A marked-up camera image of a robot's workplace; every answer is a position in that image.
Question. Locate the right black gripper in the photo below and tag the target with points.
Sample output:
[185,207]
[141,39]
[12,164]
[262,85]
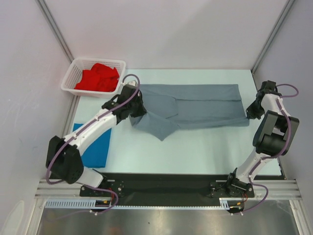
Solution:
[252,114]

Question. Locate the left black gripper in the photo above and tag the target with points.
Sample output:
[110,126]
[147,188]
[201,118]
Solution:
[142,110]

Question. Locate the grey t shirt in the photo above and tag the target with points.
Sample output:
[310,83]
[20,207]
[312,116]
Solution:
[187,107]

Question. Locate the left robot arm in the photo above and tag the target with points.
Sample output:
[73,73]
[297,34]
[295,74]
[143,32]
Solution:
[64,156]

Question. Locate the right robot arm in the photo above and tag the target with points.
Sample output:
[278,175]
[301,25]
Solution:
[272,139]

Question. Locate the red t shirt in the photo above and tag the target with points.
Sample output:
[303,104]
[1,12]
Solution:
[99,78]

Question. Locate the folded blue t shirt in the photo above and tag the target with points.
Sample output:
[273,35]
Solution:
[95,156]

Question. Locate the white plastic basket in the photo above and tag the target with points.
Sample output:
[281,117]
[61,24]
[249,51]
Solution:
[74,76]

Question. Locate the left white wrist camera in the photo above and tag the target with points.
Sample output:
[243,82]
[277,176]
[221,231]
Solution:
[131,83]

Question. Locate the aluminium front rail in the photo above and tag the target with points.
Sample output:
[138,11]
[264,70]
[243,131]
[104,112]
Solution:
[277,190]

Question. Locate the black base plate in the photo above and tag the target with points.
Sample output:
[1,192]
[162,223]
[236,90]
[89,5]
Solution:
[171,189]

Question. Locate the white slotted cable duct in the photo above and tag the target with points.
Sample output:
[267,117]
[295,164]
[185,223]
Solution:
[102,204]

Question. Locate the right aluminium corner post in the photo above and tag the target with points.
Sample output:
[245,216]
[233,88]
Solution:
[273,34]

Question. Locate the aluminium corner post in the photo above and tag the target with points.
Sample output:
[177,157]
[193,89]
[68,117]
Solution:
[47,14]
[273,34]

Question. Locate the left aluminium corner post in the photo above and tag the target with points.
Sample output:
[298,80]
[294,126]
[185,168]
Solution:
[47,14]

